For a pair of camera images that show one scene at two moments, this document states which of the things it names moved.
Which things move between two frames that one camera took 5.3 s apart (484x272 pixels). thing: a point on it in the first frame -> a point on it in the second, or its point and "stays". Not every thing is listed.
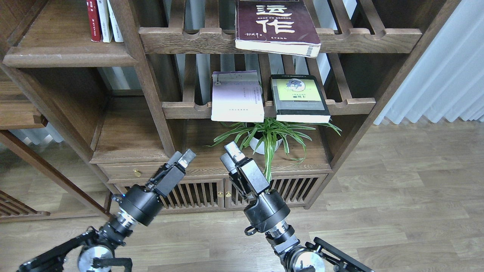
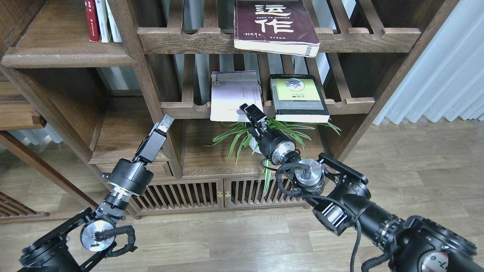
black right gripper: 266,209 -> 277,146
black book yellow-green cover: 299,98 stays
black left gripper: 141,203 -> 131,175
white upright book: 106,28 stays
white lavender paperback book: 236,96 stays
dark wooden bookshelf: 287,83 stays
